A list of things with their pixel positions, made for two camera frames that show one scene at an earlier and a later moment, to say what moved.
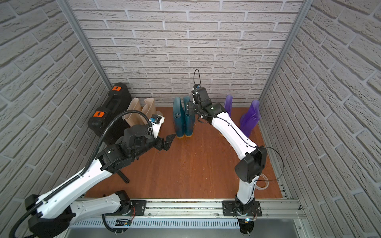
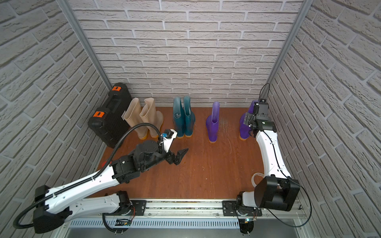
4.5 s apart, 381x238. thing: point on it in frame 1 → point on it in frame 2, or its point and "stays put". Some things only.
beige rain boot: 149,108 stays put
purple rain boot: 250,119 stays put
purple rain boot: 228,104 → 212,123
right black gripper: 191,105 → 249,119
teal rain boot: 189,119 stays put
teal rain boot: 179,117 stays put
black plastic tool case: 101,118 stays put
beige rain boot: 133,118 stays put
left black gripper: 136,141 → 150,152
